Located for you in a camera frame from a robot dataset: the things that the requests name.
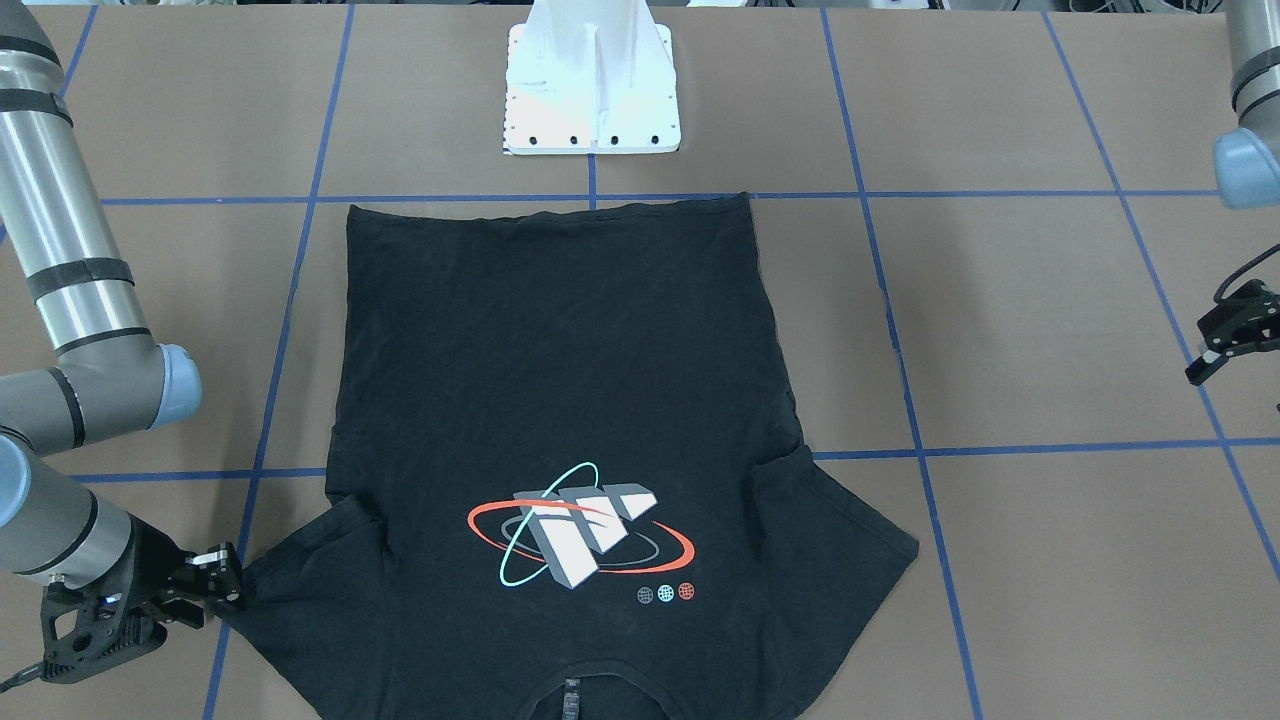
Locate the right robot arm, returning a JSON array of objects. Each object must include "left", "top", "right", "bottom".
[{"left": 1, "top": 1, "right": 204, "bottom": 591}]

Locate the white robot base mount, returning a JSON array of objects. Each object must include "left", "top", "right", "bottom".
[{"left": 502, "top": 1, "right": 682, "bottom": 156}]

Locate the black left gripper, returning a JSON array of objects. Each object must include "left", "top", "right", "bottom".
[{"left": 1185, "top": 281, "right": 1279, "bottom": 387}]

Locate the black printed t-shirt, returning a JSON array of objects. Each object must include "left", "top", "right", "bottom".
[{"left": 218, "top": 195, "right": 919, "bottom": 719}]

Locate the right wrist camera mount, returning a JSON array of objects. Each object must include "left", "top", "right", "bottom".
[{"left": 38, "top": 583, "right": 168, "bottom": 684}]

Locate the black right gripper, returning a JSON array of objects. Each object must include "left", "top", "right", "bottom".
[{"left": 128, "top": 521, "right": 244, "bottom": 629}]

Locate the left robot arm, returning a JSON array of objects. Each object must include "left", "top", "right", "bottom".
[{"left": 1185, "top": 1, "right": 1279, "bottom": 386}]

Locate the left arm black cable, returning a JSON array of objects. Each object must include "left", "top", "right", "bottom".
[{"left": 1213, "top": 243, "right": 1280, "bottom": 304}]

